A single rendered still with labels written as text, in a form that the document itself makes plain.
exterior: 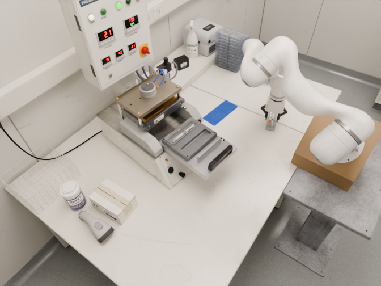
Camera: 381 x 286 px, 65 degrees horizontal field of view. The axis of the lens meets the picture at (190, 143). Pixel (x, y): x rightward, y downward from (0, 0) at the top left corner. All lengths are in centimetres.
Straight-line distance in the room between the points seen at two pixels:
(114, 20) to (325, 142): 95
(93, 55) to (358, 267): 201
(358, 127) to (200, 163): 62
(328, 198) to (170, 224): 76
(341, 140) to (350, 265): 132
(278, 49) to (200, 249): 86
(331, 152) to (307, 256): 120
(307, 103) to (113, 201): 91
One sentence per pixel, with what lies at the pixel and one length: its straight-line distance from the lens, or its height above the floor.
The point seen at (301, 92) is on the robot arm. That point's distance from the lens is 116.
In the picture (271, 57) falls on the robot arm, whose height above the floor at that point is 139.
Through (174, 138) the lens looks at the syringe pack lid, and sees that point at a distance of 136.
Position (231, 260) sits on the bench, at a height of 75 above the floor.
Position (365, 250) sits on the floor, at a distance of 243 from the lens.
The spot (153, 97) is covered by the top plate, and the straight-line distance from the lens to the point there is 142.
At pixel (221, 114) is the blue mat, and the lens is 184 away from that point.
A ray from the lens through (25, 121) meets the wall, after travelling 169.
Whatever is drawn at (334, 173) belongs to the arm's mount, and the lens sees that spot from 159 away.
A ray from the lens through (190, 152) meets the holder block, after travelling 132.
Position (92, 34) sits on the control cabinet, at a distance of 131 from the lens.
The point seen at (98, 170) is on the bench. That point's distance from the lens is 165.
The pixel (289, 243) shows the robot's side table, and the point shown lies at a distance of 225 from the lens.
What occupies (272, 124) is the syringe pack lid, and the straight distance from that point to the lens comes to 180.
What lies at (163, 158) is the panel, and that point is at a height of 91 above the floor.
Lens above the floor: 201
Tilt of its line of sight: 49 degrees down
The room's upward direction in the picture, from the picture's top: 2 degrees counter-clockwise
